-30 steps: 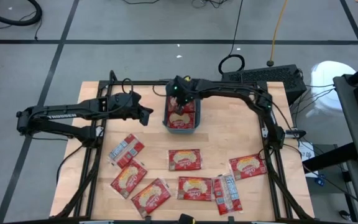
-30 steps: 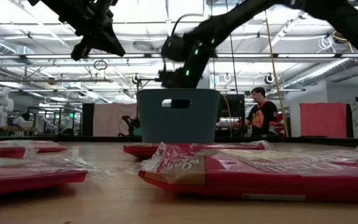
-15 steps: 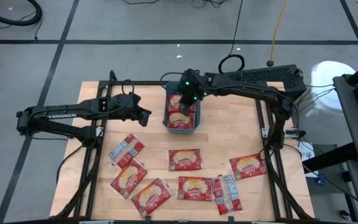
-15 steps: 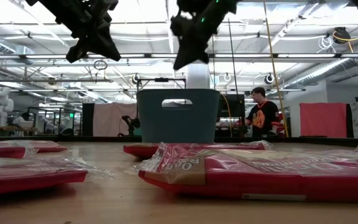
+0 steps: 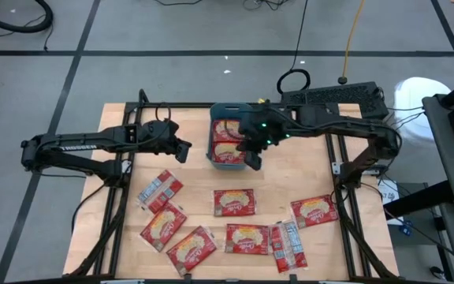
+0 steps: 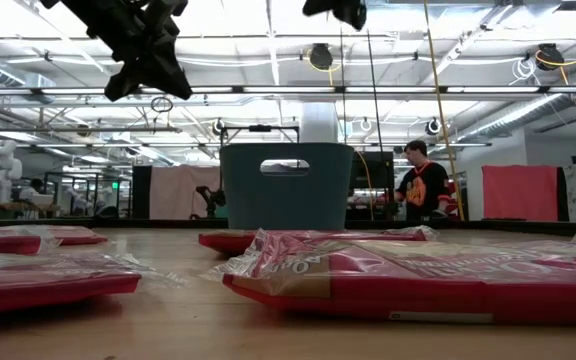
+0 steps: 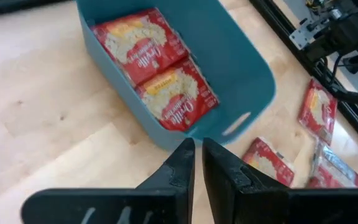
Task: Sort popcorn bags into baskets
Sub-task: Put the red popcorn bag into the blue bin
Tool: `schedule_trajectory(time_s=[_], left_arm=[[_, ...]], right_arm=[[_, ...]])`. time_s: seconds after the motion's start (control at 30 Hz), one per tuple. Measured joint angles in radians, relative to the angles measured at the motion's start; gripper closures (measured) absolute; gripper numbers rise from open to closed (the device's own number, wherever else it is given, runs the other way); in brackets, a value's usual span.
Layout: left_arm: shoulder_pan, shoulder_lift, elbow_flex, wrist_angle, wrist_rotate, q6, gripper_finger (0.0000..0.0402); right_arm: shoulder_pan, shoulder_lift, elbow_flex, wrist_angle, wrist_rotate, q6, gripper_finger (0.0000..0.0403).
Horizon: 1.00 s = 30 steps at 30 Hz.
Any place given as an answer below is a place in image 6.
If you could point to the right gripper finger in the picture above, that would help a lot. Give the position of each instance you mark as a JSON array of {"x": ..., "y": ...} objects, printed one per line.
[
  {"x": 318, "y": 6},
  {"x": 353, "y": 12}
]

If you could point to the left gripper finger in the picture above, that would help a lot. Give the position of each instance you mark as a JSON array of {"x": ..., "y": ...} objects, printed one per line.
[
  {"x": 168, "y": 75},
  {"x": 125, "y": 80}
]

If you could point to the teal plastic basket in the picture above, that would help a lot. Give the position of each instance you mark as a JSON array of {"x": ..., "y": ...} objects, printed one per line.
[{"x": 243, "y": 200}]

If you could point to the black background robot arm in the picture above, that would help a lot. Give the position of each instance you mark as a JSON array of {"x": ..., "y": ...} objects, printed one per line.
[{"x": 210, "y": 197}]

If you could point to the white column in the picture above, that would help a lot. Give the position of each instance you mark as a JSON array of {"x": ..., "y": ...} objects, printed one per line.
[{"x": 319, "y": 122}]

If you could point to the black cabinet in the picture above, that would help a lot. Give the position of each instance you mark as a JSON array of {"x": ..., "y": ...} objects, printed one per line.
[{"x": 140, "y": 195}]

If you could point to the pink curtain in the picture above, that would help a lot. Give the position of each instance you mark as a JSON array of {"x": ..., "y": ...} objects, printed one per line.
[{"x": 178, "y": 192}]

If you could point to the person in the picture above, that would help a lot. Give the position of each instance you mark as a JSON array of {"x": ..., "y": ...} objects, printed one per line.
[
  {"x": 30, "y": 192},
  {"x": 425, "y": 190}
]

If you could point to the black background monitor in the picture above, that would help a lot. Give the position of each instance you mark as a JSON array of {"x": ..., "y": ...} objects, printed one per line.
[{"x": 375, "y": 170}]

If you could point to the coral red panel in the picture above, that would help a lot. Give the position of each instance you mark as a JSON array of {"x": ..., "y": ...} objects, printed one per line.
[{"x": 520, "y": 192}]

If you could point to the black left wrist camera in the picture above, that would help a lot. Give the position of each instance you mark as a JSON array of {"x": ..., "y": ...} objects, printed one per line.
[{"x": 165, "y": 12}]

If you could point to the black background stand frame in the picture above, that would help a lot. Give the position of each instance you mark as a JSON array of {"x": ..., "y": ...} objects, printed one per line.
[{"x": 260, "y": 128}]

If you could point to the silver ventilation duct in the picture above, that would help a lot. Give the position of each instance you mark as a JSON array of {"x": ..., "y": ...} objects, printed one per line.
[{"x": 518, "y": 117}]

